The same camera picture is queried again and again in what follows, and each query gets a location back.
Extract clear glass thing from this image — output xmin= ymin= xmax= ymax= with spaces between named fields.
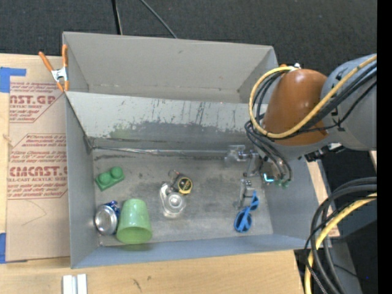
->
xmin=159 ymin=182 xmax=187 ymax=219

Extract green plastic cup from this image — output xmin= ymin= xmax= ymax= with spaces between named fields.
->
xmin=116 ymin=198 xmax=153 ymax=245

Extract yellow and black tape measure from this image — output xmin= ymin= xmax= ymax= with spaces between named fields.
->
xmin=168 ymin=169 xmax=194 ymax=195

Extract blue sunglasses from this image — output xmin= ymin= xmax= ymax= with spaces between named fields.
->
xmin=233 ymin=190 xmax=260 ymax=233

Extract brown cardboard board red print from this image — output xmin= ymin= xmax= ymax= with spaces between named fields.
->
xmin=0 ymin=53 xmax=72 ymax=263

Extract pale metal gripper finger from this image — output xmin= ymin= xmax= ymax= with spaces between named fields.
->
xmin=224 ymin=144 xmax=257 ymax=162
xmin=233 ymin=178 xmax=257 ymax=210

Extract silver and blue drink can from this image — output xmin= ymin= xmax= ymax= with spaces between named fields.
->
xmin=94 ymin=200 xmax=121 ymax=236

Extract grey metal bin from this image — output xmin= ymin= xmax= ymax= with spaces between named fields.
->
xmin=62 ymin=31 xmax=321 ymax=270

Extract black cylinder on white bracket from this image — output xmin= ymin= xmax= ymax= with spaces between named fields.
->
xmin=304 ymin=143 xmax=343 ymax=162

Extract green toy brick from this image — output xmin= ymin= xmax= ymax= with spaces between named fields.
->
xmin=95 ymin=165 xmax=126 ymax=192

